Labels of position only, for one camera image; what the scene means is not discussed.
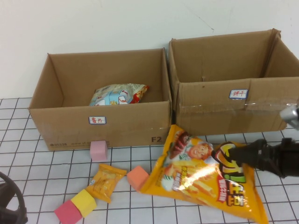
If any large yellow chips bag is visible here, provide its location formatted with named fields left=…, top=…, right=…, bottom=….
left=139, top=124, right=269, bottom=224

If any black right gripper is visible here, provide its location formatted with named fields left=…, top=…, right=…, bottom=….
left=228, top=138, right=299, bottom=179

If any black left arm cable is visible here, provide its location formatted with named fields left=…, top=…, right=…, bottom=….
left=0, top=172, right=26, bottom=217

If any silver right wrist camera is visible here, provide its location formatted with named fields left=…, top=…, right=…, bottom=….
left=279, top=104, right=299, bottom=131

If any cardboard box with clear tape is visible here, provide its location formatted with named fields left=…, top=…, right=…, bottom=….
left=168, top=28, right=299, bottom=137

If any light pink foam cube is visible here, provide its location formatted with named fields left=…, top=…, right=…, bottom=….
left=90, top=140, right=110, bottom=161

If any white label red handwriting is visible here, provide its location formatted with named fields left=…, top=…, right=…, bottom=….
left=88, top=116, right=107, bottom=125
left=228, top=89, right=249, bottom=100

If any red foam cube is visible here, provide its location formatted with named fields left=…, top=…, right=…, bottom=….
left=54, top=199, right=84, bottom=224

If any small orange biscuit packet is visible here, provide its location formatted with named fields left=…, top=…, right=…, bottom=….
left=85, top=163, right=128, bottom=204

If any cardboard box with F2 print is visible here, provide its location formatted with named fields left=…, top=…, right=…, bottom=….
left=28, top=48, right=173, bottom=152

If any orange foam cube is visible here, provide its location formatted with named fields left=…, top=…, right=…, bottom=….
left=127, top=165, right=150, bottom=192

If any yellow foam cube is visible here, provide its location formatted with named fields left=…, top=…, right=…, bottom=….
left=71, top=189, right=98, bottom=218

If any light blue snack bag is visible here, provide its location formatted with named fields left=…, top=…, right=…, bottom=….
left=90, top=83, right=150, bottom=107

